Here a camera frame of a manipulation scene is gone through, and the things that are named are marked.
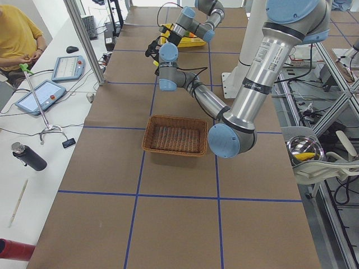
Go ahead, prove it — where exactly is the red cylinder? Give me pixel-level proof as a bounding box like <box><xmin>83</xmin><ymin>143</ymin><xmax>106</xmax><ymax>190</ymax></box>
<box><xmin>1</xmin><ymin>239</ymin><xmax>35</xmax><ymax>261</ymax></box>

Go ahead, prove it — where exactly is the brown wicker basket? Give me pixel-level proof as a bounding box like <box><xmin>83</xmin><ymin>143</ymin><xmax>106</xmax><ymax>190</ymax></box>
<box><xmin>142</xmin><ymin>115</ymin><xmax>208</xmax><ymax>157</ymax></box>

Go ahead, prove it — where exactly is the aluminium camera post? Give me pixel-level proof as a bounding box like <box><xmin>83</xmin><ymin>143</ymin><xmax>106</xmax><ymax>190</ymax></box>
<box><xmin>64</xmin><ymin>0</ymin><xmax>105</xmax><ymax>86</ymax></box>

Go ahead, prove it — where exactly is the wooden stick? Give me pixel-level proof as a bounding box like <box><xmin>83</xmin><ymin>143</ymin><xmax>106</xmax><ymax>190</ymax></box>
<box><xmin>8</xmin><ymin>179</ymin><xmax>29</xmax><ymax>228</ymax></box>

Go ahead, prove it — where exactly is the steel bowl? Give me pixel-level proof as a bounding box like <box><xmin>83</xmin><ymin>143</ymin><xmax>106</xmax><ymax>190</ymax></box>
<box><xmin>287</xmin><ymin>136</ymin><xmax>325</xmax><ymax>166</ymax></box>

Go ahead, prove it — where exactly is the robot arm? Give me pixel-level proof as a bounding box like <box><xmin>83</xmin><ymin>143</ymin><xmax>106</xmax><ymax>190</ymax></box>
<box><xmin>158</xmin><ymin>1</ymin><xmax>332</xmax><ymax>158</ymax></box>
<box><xmin>167</xmin><ymin>0</ymin><xmax>225</xmax><ymax>46</ymax></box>

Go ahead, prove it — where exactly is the yellow woven basket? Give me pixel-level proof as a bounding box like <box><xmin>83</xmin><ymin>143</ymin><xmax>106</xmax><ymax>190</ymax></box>
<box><xmin>159</xmin><ymin>24</ymin><xmax>206</xmax><ymax>48</ymax></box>

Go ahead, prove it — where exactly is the metal stand with rod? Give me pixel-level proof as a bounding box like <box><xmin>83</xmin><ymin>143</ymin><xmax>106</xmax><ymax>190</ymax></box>
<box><xmin>19</xmin><ymin>63</ymin><xmax>65</xmax><ymax>145</ymax></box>

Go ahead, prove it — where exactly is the black computer mouse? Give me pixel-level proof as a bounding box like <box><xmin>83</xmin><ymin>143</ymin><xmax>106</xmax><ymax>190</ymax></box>
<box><xmin>66</xmin><ymin>46</ymin><xmax>79</xmax><ymax>54</ymax></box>

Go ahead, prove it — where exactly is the person in yellow shirt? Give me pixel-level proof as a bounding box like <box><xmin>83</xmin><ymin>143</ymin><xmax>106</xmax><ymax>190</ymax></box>
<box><xmin>1</xmin><ymin>4</ymin><xmax>47</xmax><ymax>88</ymax></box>

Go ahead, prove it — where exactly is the small black phone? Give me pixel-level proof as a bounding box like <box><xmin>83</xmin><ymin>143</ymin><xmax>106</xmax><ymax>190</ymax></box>
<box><xmin>62</xmin><ymin>138</ymin><xmax>76</xmax><ymax>149</ymax></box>

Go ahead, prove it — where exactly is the teach pendant far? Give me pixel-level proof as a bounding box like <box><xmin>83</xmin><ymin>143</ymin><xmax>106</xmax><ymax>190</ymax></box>
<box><xmin>51</xmin><ymin>55</ymin><xmax>85</xmax><ymax>82</ymax></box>

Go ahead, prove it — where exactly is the black water bottle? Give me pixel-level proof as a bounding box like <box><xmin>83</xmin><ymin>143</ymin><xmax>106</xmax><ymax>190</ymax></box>
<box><xmin>11</xmin><ymin>142</ymin><xmax>47</xmax><ymax>171</ymax></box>

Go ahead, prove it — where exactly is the black keyboard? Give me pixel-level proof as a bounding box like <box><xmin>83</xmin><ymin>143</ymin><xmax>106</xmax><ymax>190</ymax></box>
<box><xmin>81</xmin><ymin>15</ymin><xmax>98</xmax><ymax>40</ymax></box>

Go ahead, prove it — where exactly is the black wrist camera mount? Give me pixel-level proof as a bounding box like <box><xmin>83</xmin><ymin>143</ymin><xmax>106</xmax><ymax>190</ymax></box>
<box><xmin>145</xmin><ymin>39</ymin><xmax>160</xmax><ymax>62</ymax></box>

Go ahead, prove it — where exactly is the teach pendant near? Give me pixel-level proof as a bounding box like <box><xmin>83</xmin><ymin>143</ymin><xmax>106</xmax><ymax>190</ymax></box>
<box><xmin>15</xmin><ymin>80</ymin><xmax>66</xmax><ymax>116</ymax></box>

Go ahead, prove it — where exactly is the teach pendant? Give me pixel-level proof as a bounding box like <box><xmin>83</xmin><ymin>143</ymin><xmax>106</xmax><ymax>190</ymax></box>
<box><xmin>15</xmin><ymin>80</ymin><xmax>66</xmax><ymax>116</ymax></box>
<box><xmin>51</xmin><ymin>55</ymin><xmax>85</xmax><ymax>82</ymax></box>

